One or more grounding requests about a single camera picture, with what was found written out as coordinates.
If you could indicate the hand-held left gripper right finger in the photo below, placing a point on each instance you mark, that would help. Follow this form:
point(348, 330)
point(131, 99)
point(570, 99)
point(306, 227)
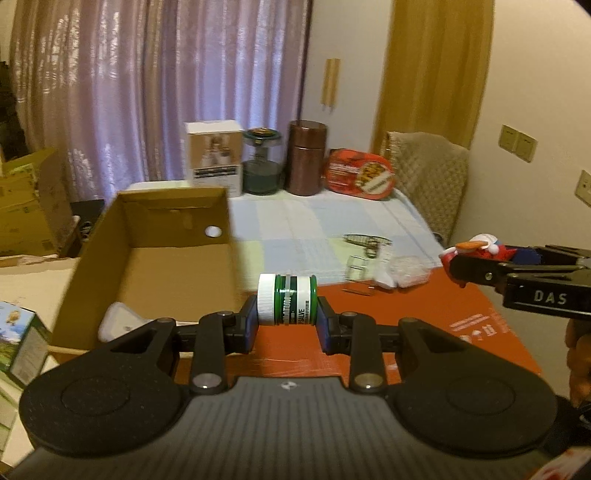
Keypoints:
point(323, 325)

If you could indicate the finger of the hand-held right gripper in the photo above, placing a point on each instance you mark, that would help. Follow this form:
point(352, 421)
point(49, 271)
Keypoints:
point(558, 257)
point(482, 274)

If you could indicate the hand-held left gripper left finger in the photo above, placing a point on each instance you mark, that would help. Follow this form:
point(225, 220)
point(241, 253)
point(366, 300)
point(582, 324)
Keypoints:
point(251, 323)

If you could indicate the red blue toy figure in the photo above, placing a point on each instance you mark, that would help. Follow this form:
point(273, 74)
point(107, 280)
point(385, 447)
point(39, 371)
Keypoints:
point(485, 247)

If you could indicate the green white capped bottle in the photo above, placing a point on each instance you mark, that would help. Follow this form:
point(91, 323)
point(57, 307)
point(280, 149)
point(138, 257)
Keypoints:
point(288, 300)

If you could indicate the cardboard box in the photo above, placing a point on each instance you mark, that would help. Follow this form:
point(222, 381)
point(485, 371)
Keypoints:
point(175, 267)

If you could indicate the striped hair claw clip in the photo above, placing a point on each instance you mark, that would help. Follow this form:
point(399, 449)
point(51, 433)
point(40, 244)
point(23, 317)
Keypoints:
point(367, 241)

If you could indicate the white power charger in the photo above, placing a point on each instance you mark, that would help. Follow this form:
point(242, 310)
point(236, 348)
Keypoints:
point(119, 323)

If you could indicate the person's right hand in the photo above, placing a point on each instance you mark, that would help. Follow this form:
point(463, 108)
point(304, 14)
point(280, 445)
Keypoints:
point(581, 364)

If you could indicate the red printed table mat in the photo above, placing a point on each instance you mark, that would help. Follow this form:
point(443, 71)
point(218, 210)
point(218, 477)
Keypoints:
point(461, 323)

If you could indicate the clear plastic box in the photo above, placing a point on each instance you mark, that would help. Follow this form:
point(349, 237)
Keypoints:
point(406, 272)

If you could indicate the checked pastel tablecloth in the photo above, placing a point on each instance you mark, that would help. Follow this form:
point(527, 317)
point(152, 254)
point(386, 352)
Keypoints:
point(300, 221)

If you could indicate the quilted chair back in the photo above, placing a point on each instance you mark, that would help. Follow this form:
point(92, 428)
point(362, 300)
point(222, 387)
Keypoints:
point(429, 180)

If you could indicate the red instant meal tray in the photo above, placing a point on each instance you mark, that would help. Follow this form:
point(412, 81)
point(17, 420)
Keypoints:
point(360, 175)

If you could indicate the dark green glass jar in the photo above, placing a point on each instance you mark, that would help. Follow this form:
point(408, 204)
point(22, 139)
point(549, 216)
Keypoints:
point(262, 166)

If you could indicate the copper brown canister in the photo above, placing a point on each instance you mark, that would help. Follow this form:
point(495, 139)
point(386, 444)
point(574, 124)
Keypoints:
point(305, 157)

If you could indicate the white product box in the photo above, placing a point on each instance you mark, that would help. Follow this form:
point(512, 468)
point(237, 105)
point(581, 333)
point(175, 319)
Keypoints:
point(214, 157)

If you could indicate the green printed carton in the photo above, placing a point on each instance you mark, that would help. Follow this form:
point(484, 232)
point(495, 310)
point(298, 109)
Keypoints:
point(21, 341)

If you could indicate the hanging wooden strip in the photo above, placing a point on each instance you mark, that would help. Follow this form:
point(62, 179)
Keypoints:
point(331, 85)

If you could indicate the pale purple curtain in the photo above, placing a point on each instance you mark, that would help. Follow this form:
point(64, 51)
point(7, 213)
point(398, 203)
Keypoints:
point(161, 92)

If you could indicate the stacked cardboard boxes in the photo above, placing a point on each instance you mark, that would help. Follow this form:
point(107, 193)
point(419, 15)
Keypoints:
point(27, 207)

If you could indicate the gold wall socket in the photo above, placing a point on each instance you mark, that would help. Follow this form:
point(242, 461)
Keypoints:
point(508, 137)
point(584, 187)
point(525, 146)

